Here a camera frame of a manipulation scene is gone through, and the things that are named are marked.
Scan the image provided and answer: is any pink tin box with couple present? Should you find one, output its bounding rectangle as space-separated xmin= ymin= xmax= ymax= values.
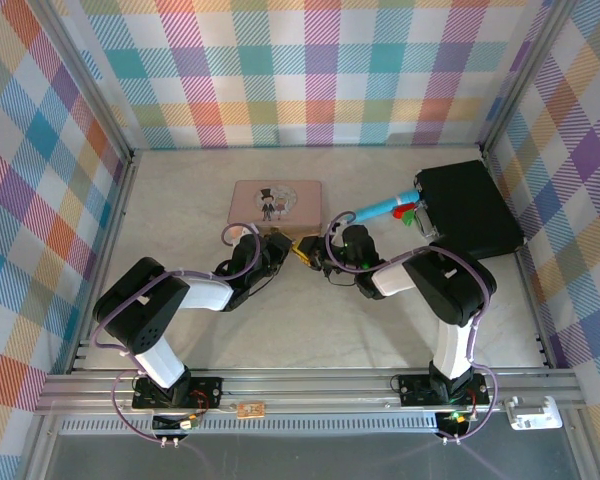
xmin=226 ymin=179 xmax=325 ymax=237

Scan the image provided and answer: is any teal pen-shaped toy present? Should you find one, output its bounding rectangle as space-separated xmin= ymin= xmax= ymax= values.
xmin=354 ymin=189 xmax=421 ymax=225

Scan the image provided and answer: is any black hard case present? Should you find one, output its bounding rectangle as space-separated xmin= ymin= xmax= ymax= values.
xmin=413 ymin=159 xmax=525 ymax=261

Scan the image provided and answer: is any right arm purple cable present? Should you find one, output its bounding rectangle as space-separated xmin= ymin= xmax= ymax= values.
xmin=325 ymin=210 xmax=499 ymax=444

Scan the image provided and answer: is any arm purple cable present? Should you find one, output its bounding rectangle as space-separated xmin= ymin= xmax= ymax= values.
xmin=325 ymin=210 xmax=499 ymax=444
xmin=92 ymin=222 xmax=262 ymax=444

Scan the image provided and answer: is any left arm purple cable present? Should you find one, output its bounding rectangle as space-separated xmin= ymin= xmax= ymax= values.
xmin=92 ymin=222 xmax=262 ymax=444

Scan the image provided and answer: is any aluminium frame rail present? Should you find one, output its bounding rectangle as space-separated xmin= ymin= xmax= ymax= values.
xmin=34 ymin=368 xmax=587 ymax=417

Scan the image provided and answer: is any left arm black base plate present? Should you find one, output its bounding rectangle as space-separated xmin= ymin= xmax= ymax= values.
xmin=131 ymin=375 xmax=225 ymax=413

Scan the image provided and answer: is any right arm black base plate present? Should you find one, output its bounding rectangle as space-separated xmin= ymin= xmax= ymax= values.
xmin=397 ymin=373 xmax=492 ymax=408

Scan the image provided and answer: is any grey slotted cable duct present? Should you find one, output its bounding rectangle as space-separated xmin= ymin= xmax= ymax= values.
xmin=58 ymin=417 xmax=444 ymax=436

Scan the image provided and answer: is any aluminium corner post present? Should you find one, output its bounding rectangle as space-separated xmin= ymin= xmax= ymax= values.
xmin=38 ymin=0 xmax=137 ymax=162
xmin=479 ymin=0 xmax=579 ymax=154

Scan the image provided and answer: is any white plastic bracket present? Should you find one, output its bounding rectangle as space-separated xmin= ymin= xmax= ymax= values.
xmin=502 ymin=395 xmax=564 ymax=432

